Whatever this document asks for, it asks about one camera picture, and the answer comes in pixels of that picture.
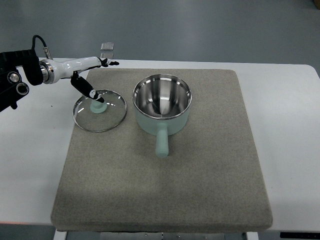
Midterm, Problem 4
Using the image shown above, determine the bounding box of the mint green saucepan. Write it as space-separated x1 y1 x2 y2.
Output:
132 74 192 158

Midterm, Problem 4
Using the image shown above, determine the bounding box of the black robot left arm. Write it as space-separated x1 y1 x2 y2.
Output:
0 49 43 111

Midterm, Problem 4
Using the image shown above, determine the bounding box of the black cable with metal plug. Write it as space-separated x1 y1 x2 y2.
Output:
31 34 53 60

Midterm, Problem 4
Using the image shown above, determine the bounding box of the grey felt mat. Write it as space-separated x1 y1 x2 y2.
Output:
51 68 273 233

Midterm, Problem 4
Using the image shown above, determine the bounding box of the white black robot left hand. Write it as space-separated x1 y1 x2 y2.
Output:
39 56 120 103

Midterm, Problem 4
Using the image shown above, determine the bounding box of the glass lid with green knob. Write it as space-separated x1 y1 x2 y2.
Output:
72 89 127 133

